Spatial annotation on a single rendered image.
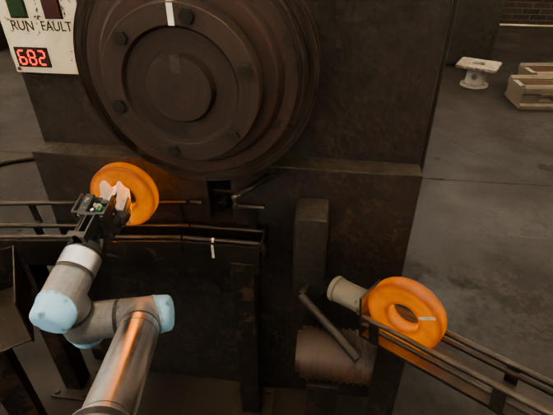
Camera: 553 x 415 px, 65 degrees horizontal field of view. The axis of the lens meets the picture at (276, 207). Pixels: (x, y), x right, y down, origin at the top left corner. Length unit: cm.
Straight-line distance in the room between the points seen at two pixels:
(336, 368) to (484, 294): 115
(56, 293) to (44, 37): 58
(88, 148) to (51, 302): 48
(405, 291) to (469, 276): 132
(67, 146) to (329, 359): 84
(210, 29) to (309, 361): 74
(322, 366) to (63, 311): 57
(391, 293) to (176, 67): 57
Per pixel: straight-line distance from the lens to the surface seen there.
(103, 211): 96
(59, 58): 115
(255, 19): 79
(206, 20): 76
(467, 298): 207
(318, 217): 99
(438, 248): 229
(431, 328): 90
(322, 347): 108
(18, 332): 115
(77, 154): 120
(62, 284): 88
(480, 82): 456
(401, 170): 105
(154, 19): 79
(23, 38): 118
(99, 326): 94
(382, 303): 93
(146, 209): 106
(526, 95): 419
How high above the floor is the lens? 137
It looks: 34 degrees down
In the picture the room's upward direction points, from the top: straight up
